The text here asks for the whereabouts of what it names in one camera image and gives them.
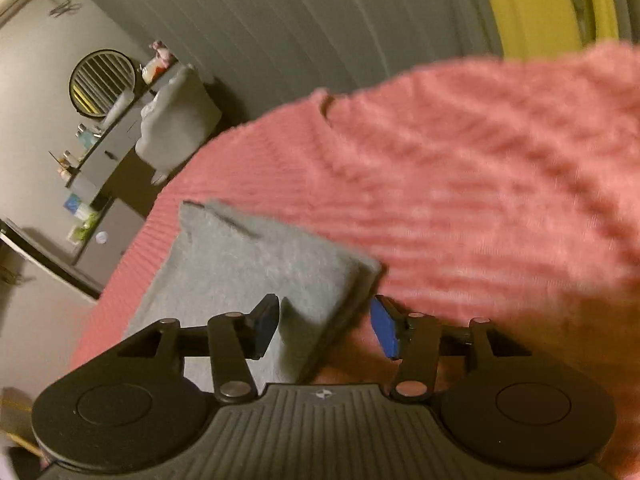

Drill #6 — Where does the pink ribbed blanket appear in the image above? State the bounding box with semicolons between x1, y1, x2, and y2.
67;40;640;480

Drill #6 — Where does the pink plush toy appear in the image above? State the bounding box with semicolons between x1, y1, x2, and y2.
150;39;175;67

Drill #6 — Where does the yellow curtain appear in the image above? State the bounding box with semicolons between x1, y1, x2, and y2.
472;0;621;58

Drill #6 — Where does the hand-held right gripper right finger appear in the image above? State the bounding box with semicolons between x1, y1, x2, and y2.
369;294;532;402

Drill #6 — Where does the grey towel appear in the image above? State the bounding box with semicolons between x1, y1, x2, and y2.
126;199;384;395

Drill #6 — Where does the blue tissue box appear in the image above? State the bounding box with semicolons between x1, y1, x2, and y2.
63;194;94;219

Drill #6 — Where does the round black-framed mirror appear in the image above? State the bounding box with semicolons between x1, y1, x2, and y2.
68;49;138;114

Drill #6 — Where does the grey upholstered chair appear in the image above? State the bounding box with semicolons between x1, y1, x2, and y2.
135;64;223;185

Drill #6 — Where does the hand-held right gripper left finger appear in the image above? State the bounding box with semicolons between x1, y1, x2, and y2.
118;293;280;406

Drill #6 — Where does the grey dresser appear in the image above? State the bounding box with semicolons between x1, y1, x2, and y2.
50;62;201;267

